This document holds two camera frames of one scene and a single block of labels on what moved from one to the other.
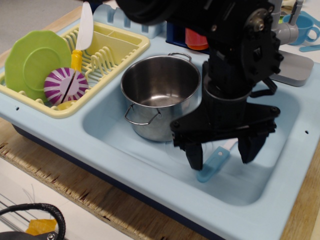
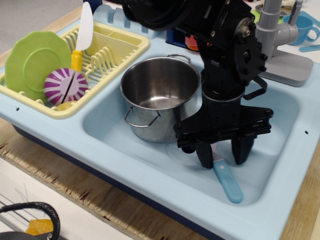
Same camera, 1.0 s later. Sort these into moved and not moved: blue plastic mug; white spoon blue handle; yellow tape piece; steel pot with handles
Moved: white spoon blue handle
Not moved: blue plastic mug; steel pot with handles; yellow tape piece
